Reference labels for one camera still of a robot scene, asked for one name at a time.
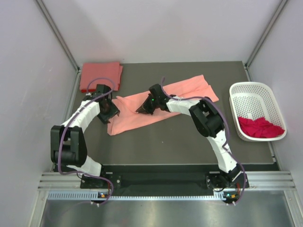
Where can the aluminium rail with cable duct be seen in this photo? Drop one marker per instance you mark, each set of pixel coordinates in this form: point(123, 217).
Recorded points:
point(80, 187)

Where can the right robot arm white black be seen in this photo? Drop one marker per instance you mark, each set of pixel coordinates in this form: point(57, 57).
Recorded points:
point(211, 124)

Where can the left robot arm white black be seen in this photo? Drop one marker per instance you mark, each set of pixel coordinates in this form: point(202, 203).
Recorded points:
point(68, 146)

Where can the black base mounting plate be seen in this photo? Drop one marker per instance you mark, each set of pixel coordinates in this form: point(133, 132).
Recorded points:
point(161, 180)

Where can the crimson t shirt in basket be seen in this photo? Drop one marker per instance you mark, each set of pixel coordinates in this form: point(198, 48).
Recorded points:
point(260, 128)

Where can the salmon pink t shirt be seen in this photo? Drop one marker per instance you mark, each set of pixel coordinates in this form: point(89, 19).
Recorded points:
point(129, 119)

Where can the folded red t shirt stack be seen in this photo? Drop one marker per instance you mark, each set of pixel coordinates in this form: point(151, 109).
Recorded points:
point(100, 73)

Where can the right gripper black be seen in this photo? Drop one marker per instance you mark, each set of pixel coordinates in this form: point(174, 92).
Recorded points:
point(145, 108)

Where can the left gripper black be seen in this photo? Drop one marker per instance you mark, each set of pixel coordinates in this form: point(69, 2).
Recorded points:
point(113, 111)

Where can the white perforated laundry basket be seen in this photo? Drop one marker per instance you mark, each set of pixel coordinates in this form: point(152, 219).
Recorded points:
point(254, 100)

